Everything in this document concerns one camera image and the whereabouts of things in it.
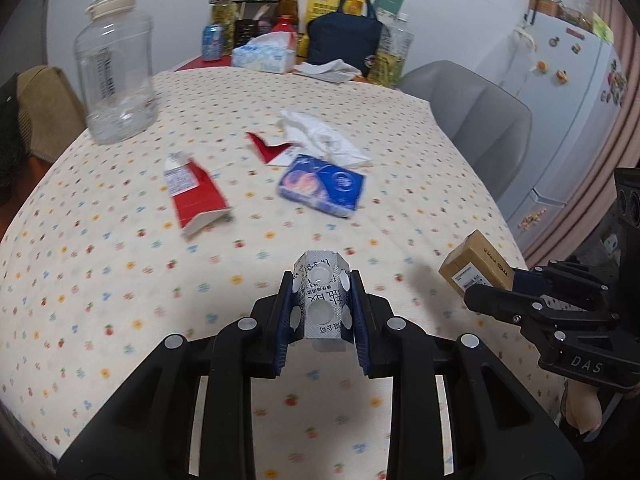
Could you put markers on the black jacket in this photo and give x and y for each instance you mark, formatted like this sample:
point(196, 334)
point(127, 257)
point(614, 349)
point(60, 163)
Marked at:
point(12, 145)

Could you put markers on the small red carton piece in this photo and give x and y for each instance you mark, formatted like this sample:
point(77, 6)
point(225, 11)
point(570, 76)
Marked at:
point(265, 150)

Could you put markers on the brown chair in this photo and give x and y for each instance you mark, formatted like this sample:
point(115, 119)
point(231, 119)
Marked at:
point(50, 105)

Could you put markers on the small cardboard box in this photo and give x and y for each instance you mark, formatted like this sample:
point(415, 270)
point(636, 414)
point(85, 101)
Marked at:
point(475, 260)

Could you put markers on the large clear water jug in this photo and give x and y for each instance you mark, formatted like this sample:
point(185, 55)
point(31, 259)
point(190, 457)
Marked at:
point(115, 75)

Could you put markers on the white tissue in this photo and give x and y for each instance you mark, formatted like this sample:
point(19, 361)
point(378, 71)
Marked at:
point(320, 132)

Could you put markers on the yellow packet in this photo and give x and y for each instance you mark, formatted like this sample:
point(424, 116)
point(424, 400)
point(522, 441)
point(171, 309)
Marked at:
point(320, 0)

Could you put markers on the golden fridge magnet cluster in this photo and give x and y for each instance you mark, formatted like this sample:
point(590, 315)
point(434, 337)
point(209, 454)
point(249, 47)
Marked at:
point(532, 220)

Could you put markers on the white folded cloth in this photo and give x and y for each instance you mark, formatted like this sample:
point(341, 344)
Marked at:
point(330, 67)

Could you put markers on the person's right hand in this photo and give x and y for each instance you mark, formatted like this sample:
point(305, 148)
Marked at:
point(582, 407)

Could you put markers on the yellow green bag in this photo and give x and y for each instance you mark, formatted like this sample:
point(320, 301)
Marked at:
point(603, 26)

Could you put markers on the clear flower print bottle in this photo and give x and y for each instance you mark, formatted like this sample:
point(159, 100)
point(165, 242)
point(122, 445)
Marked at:
point(392, 55)

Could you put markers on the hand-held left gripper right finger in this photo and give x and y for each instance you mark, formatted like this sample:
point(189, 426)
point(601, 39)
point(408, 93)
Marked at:
point(357, 320)

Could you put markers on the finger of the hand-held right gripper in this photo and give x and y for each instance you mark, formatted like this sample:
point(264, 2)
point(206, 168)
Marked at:
point(575, 280)
point(505, 305)

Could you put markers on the silver blister pack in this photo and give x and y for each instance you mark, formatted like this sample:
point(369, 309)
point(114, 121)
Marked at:
point(320, 305)

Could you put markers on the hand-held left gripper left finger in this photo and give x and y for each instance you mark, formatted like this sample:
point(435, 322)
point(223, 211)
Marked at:
point(285, 320)

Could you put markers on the translucent white hanging bag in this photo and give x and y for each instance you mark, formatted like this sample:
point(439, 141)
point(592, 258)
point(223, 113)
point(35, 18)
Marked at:
point(522, 65)

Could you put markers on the dotted cream tablecloth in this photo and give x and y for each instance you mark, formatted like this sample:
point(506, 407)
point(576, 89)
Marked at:
point(125, 285)

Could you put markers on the navy lunch bag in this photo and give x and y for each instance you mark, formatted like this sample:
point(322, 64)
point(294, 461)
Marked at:
point(340, 40)

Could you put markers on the large red carton piece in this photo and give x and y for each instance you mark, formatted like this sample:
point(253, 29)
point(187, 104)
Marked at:
point(200, 200)

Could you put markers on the tall green box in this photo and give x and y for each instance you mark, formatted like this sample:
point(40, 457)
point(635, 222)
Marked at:
point(390, 0)

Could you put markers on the blue tissue pack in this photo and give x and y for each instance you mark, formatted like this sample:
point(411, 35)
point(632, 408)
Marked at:
point(325, 185)

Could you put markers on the white fridge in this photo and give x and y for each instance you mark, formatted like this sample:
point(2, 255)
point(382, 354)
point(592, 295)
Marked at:
point(565, 110)

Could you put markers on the cluster of fridge magnets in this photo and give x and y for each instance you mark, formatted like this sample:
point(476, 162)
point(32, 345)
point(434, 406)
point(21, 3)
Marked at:
point(616, 82)

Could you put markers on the grey upholstered chair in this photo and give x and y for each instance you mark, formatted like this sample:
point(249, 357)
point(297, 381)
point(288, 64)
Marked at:
point(475, 110)

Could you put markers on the yellow oil bottle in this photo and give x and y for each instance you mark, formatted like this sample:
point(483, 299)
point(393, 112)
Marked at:
point(225, 12)

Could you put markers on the blue white tissue box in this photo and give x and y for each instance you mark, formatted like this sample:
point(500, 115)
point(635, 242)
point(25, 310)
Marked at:
point(262, 55)

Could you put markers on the brown rectangular fridge magnet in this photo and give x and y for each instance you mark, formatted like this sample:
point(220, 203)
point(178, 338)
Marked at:
point(574, 33)

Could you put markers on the black utensil holder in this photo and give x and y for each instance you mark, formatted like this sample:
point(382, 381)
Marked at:
point(246, 32)

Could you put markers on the brown bottle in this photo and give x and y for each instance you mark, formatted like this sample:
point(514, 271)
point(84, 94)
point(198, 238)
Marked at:
point(288, 6)

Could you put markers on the red mat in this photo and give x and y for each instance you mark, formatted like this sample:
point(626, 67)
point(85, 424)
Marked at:
point(200, 64)

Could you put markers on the duck fridge magnet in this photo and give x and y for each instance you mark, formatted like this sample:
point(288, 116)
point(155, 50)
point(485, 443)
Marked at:
point(561, 76)

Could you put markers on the blue drink can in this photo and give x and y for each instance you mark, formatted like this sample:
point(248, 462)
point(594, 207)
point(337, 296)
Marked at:
point(213, 42)

